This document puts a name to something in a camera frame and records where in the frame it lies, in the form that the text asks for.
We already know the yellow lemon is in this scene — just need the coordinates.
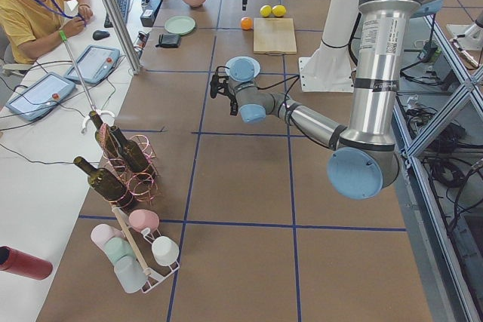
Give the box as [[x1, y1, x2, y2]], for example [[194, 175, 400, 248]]
[[260, 5, 272, 18], [272, 5, 287, 17]]

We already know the lower yellow lemon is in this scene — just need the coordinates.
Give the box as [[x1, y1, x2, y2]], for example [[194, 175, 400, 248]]
[[260, 5, 272, 18]]

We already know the dark wine bottle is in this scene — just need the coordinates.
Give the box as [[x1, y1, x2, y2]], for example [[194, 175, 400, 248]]
[[73, 156, 138, 212], [110, 125, 155, 179], [88, 111, 119, 158]]

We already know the copper wire bottle rack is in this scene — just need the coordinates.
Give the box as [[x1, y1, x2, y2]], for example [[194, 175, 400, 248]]
[[95, 123, 158, 205]]

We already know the black keyboard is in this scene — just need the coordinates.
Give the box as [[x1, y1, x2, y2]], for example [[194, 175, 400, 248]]
[[103, 0, 131, 28]]

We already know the black computer mouse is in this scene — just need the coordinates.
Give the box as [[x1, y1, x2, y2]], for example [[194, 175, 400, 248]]
[[92, 29, 110, 41]]

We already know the folded grey cloth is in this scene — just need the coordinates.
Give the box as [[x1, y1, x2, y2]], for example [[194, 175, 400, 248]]
[[156, 33, 181, 48]]

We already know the white cup rack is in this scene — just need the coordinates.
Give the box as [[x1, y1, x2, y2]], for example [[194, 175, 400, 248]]
[[112, 207, 180, 294]]

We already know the teach pendant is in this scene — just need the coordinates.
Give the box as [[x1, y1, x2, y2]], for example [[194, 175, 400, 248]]
[[76, 44, 120, 85], [6, 72, 75, 121]]

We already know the dark wine bottle upper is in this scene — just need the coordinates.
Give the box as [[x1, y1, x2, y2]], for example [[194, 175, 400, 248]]
[[110, 125, 155, 179]]

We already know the aluminium frame post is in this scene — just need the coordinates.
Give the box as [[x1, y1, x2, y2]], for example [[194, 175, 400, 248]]
[[102, 0, 141, 75]]

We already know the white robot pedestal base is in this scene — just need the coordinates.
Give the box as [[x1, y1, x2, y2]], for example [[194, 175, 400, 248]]
[[299, 0, 358, 93]]

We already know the bamboo cutting board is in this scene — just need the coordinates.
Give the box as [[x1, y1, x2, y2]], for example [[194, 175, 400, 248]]
[[253, 18, 297, 55]]

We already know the red thermos bottle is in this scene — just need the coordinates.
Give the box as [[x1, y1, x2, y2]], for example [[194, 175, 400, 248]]
[[1, 246, 53, 281]]

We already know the upper yellow lemon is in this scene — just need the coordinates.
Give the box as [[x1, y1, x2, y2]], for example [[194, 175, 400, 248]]
[[272, 5, 287, 17]]

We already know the mint green cup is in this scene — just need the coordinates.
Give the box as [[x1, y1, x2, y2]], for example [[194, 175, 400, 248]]
[[103, 237, 135, 265]]

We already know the light green plate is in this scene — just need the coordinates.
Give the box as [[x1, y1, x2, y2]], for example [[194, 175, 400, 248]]
[[165, 16, 196, 35]]

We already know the light blue plate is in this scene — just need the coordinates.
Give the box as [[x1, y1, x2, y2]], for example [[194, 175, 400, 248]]
[[225, 56, 261, 77]]

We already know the white cup right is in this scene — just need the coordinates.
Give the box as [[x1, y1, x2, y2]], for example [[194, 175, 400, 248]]
[[152, 236, 180, 266]]

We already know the orange fruit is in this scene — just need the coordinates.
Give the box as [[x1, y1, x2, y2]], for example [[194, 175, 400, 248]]
[[240, 17, 253, 30]]

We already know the dark wine bottle lower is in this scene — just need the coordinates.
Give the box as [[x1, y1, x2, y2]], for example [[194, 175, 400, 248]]
[[73, 156, 138, 212]]

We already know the person in yellow shirt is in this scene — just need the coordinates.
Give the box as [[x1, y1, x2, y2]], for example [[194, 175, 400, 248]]
[[1, 0, 93, 64]]

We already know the reacher grabber stick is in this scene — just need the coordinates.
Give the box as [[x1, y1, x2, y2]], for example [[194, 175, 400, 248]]
[[59, 30, 115, 117]]

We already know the far teach pendant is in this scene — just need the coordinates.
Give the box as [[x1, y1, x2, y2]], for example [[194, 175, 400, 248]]
[[76, 44, 120, 85]]

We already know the pink cup top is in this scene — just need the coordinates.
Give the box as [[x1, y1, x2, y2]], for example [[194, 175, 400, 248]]
[[128, 209, 160, 232]]

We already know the pale pink cup left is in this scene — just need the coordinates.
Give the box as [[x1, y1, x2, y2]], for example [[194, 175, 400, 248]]
[[91, 224, 125, 251]]

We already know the grey blue cup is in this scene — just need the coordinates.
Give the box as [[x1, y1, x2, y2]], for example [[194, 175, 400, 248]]
[[114, 256, 147, 293]]

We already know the near teach pendant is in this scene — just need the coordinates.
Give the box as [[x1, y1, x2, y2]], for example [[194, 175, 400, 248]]
[[6, 72, 75, 121]]

